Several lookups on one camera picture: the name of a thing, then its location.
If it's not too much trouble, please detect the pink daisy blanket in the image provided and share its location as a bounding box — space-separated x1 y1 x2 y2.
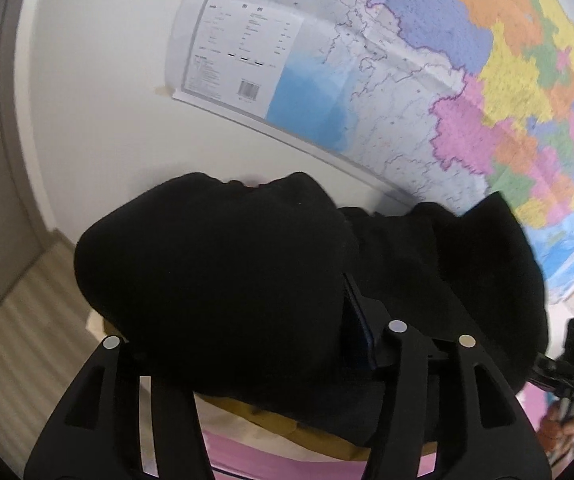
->
202 385 555 480

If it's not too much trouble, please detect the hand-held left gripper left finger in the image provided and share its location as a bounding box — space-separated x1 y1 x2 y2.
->
23 335 213 480

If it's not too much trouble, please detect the person's right hand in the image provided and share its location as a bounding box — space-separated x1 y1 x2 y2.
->
539 402 574 453

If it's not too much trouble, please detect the mustard garment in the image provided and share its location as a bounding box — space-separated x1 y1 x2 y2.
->
194 395 440 461

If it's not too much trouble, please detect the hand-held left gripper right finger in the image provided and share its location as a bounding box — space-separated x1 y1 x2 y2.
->
342 272 552 480

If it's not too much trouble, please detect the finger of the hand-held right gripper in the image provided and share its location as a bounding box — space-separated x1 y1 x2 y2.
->
531 352 574 391

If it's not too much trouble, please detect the colourful wall map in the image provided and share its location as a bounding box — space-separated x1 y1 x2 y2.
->
167 0 574 306

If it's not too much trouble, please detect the black garment with gold buttons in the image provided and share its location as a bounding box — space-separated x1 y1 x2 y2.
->
74 171 550 446

